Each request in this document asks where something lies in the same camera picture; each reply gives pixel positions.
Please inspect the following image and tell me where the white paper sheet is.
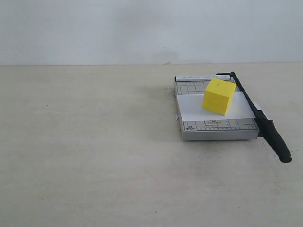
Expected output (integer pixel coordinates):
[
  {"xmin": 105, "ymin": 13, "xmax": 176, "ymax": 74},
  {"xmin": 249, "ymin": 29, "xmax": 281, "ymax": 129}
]
[{"xmin": 176, "ymin": 92, "xmax": 255, "ymax": 122}]

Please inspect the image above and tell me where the yellow foam cube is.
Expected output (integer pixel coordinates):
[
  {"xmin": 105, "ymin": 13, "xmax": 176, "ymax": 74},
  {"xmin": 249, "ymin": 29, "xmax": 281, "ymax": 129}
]
[{"xmin": 202, "ymin": 79, "xmax": 236, "ymax": 115}]

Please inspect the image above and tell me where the black cutter blade lever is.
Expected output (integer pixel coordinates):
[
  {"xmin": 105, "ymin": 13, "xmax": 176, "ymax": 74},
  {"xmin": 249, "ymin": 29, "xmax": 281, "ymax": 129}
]
[{"xmin": 229, "ymin": 71, "xmax": 292, "ymax": 163}]

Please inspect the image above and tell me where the grey metal paper cutter base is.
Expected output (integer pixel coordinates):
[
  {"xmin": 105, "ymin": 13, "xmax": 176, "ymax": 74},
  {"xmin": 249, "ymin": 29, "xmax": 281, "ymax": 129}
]
[{"xmin": 175, "ymin": 73, "xmax": 259, "ymax": 141}]

